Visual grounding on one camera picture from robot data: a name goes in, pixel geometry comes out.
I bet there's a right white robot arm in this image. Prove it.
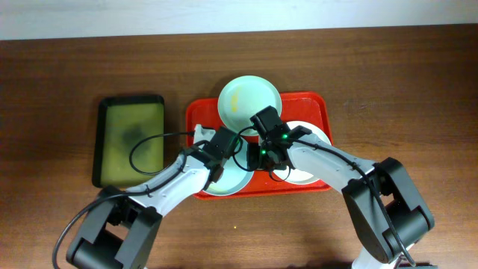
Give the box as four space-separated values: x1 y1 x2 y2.
248 106 435 268

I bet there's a white plate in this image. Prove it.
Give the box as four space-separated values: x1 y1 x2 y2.
273 121 332 185

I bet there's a black tray with green liquid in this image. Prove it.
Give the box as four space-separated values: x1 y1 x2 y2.
92 95 164 188

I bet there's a red plastic serving tray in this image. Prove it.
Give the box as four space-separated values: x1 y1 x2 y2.
185 91 332 199

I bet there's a light green plate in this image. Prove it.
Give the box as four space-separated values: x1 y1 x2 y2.
217 75 282 132

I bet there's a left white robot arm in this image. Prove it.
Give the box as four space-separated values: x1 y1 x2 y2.
66 127 240 268

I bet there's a light blue plate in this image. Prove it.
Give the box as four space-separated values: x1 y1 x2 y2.
205 139 254 197

